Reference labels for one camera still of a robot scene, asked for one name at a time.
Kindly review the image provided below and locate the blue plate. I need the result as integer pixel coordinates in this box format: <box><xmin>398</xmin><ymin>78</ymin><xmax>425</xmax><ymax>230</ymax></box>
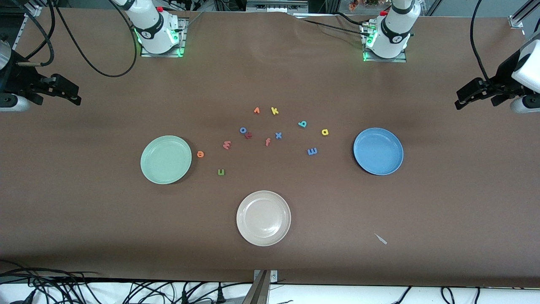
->
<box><xmin>353</xmin><ymin>128</ymin><xmax>404</xmax><ymax>176</ymax></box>

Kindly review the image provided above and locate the pale green plate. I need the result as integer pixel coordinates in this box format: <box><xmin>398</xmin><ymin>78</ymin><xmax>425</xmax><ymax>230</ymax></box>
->
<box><xmin>140</xmin><ymin>135</ymin><xmax>192</xmax><ymax>185</ymax></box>

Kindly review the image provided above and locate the orange flower decoration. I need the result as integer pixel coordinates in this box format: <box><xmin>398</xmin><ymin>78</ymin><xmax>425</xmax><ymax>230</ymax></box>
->
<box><xmin>348</xmin><ymin>0</ymin><xmax>380</xmax><ymax>11</ymax></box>

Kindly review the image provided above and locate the brown table cover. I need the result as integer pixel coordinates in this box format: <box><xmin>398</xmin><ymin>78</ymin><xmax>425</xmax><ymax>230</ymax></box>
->
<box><xmin>0</xmin><ymin>8</ymin><xmax>540</xmax><ymax>288</ymax></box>

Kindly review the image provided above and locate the beige plate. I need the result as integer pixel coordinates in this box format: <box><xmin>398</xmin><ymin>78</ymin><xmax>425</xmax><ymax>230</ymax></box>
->
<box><xmin>236</xmin><ymin>190</ymin><xmax>292</xmax><ymax>247</ymax></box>

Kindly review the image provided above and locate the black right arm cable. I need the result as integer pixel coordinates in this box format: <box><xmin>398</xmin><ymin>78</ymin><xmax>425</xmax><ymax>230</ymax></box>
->
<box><xmin>8</xmin><ymin>0</ymin><xmax>138</xmax><ymax>78</ymax></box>

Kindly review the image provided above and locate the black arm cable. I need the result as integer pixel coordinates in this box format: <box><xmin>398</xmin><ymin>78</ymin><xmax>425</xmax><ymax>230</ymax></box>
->
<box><xmin>470</xmin><ymin>0</ymin><xmax>493</xmax><ymax>83</ymax></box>
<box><xmin>8</xmin><ymin>0</ymin><xmax>138</xmax><ymax>78</ymax></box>

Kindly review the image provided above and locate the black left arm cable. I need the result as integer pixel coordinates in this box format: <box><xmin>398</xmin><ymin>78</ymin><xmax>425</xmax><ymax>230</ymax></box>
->
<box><xmin>470</xmin><ymin>0</ymin><xmax>493</xmax><ymax>83</ymax></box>

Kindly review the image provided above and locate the aluminium frame rail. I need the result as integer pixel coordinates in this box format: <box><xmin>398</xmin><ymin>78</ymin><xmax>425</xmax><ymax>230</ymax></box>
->
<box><xmin>508</xmin><ymin>0</ymin><xmax>540</xmax><ymax>29</ymax></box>
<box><xmin>8</xmin><ymin>0</ymin><xmax>43</xmax><ymax>52</ymax></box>

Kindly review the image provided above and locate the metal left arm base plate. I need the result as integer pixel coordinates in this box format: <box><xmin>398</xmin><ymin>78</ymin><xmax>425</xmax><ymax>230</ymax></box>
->
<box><xmin>362</xmin><ymin>21</ymin><xmax>408</xmax><ymax>63</ymax></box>

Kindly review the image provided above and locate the black base cable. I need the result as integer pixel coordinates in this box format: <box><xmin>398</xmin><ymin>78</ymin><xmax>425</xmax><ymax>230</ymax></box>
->
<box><xmin>302</xmin><ymin>12</ymin><xmax>372</xmax><ymax>36</ymax></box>

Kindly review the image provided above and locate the black cable tangle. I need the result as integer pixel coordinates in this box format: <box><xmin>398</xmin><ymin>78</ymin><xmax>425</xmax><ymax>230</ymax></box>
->
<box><xmin>0</xmin><ymin>260</ymin><xmax>254</xmax><ymax>304</ymax></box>

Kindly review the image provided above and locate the grey metal rail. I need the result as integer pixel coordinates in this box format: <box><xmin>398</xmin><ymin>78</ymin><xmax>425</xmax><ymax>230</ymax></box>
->
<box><xmin>246</xmin><ymin>0</ymin><xmax>309</xmax><ymax>13</ymax></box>

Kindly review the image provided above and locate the grey camera post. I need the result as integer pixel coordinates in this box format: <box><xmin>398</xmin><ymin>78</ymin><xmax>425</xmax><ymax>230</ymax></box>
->
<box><xmin>243</xmin><ymin>270</ymin><xmax>270</xmax><ymax>304</ymax></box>

